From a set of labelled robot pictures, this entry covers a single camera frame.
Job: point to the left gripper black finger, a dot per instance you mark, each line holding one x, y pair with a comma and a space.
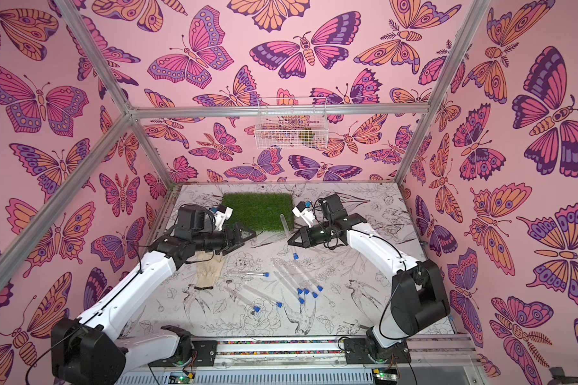
230, 246
241, 234

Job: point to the test tube blue stopper left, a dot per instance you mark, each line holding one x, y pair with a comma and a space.
249, 273

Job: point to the test tube blue stopper centre three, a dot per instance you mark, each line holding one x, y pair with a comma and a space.
313, 284

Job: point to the test tube blue stopper front-middle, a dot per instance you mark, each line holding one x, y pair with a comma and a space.
252, 290

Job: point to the beige work glove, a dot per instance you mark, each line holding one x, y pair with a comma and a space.
209, 268

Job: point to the clear test tube one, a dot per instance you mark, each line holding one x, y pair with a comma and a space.
287, 231
285, 279

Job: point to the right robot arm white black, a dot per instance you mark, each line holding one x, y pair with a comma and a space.
418, 297

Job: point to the white wire basket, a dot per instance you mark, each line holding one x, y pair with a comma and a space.
292, 123

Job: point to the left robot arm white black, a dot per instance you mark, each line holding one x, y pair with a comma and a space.
90, 349

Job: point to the green artificial grass mat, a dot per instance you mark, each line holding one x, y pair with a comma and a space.
260, 211

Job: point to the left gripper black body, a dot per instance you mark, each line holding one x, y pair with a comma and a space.
209, 241

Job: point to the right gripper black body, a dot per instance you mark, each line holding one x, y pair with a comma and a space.
311, 234

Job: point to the test tube blue stopper centre two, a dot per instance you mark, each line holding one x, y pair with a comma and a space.
298, 277

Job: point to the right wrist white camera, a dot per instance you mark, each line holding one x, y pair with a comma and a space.
305, 211

